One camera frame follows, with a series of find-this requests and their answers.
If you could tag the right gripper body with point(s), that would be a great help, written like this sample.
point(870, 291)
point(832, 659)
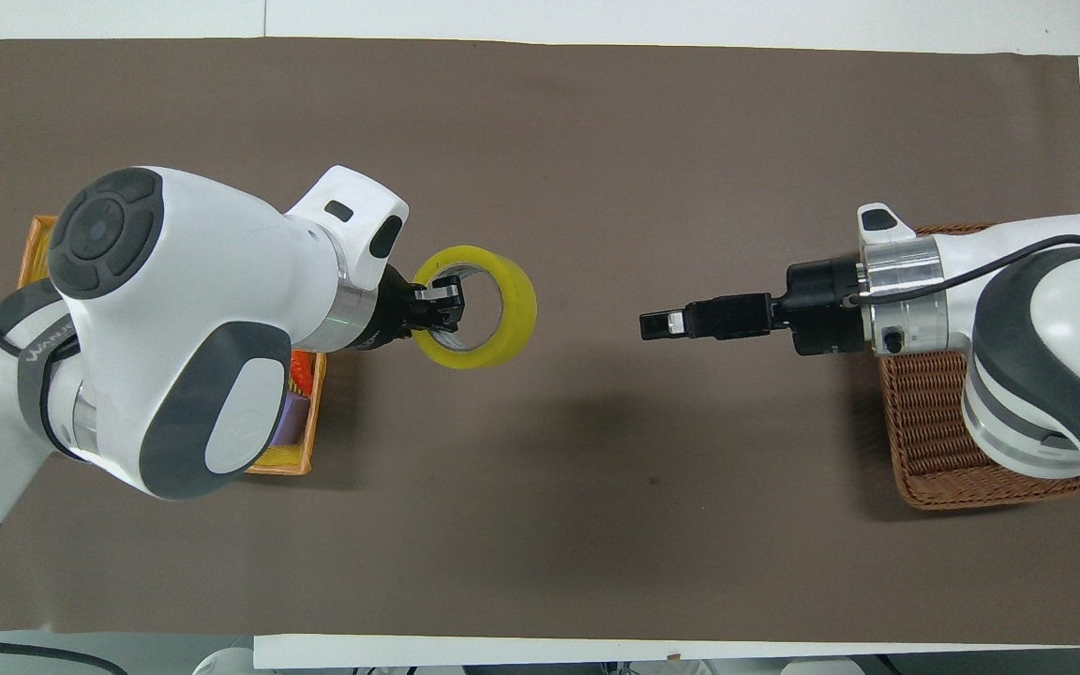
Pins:
point(821, 309)

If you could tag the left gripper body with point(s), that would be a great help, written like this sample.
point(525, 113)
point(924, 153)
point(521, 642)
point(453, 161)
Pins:
point(395, 314)

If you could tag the yellow tape roll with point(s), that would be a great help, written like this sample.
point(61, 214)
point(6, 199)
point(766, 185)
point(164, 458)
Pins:
point(517, 309)

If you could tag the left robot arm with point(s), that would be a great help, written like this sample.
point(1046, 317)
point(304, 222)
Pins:
point(184, 309)

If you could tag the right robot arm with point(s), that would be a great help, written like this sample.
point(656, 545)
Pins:
point(1046, 356)

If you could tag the orange basket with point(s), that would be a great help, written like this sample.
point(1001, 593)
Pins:
point(313, 412)

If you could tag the brown wicker basket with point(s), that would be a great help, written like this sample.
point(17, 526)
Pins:
point(924, 422)

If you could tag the orange spiral object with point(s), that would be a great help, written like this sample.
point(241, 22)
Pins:
point(302, 370)

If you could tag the purple object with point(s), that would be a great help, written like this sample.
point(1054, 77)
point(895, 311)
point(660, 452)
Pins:
point(292, 420)

